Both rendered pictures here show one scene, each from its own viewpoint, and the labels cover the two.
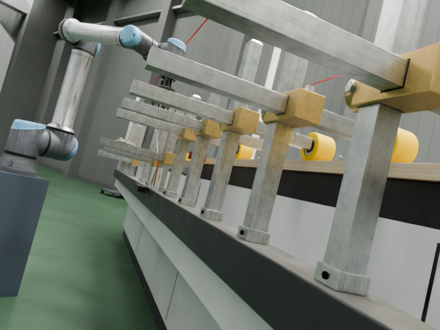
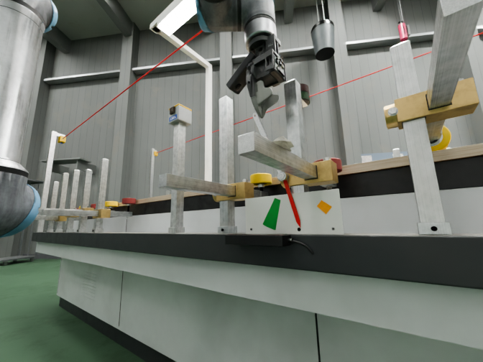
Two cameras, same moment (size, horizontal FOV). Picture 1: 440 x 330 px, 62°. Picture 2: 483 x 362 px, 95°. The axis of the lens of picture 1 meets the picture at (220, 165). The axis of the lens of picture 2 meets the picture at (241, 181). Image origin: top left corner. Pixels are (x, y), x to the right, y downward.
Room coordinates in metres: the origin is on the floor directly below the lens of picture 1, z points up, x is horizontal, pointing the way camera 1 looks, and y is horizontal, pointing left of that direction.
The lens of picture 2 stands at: (1.23, 0.68, 0.73)
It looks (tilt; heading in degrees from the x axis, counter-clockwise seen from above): 11 degrees up; 326
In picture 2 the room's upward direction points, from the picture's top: 1 degrees counter-clockwise
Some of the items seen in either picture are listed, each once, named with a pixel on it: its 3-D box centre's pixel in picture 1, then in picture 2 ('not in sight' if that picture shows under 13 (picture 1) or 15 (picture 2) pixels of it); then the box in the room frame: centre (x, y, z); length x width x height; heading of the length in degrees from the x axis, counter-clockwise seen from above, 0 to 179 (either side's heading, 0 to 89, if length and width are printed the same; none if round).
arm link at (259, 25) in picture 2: not in sight; (261, 39); (1.64, 0.32, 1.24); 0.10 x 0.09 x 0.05; 109
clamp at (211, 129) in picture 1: (207, 129); not in sight; (1.12, 0.07, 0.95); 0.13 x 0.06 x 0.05; 19
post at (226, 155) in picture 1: (232, 131); not in sight; (0.91, -0.01, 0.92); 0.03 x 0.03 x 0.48; 19
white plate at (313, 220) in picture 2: (154, 177); (287, 213); (1.64, 0.27, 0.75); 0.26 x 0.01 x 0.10; 19
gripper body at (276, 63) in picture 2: (165, 88); (264, 63); (1.63, 0.32, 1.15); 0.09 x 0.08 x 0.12; 19
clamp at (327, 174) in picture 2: (168, 159); (307, 175); (1.60, 0.23, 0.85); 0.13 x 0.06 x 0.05; 19
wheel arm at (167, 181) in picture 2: (148, 160); (226, 191); (1.80, 0.35, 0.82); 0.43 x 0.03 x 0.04; 109
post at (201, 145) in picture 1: (200, 147); not in sight; (1.14, 0.07, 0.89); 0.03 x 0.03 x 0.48; 19
